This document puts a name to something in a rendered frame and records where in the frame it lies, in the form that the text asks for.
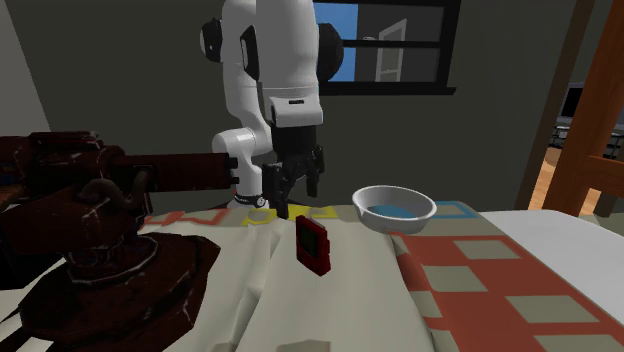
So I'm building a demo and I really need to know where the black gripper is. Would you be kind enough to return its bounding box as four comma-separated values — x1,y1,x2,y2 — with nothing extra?
262,125,326,221

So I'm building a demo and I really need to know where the red handheld device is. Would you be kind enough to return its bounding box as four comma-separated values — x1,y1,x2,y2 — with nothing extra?
294,214,333,278

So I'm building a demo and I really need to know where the white bowl with blue inside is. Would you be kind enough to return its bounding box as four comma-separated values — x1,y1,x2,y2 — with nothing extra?
351,184,439,237

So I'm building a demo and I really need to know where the bed with patchwork blanket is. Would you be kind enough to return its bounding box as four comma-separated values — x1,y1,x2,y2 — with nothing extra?
0,200,624,352

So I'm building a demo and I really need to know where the black framed window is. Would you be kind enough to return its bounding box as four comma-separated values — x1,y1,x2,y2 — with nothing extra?
311,0,462,97

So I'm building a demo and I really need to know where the dark red cannon figure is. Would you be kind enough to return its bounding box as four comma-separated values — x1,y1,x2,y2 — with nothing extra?
0,129,241,352

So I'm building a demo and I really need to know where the brown door frame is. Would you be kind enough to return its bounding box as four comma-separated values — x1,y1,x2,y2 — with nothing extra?
513,0,597,212

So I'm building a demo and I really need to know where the brown wooden frame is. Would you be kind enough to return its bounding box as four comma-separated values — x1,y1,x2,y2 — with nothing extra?
542,0,624,219

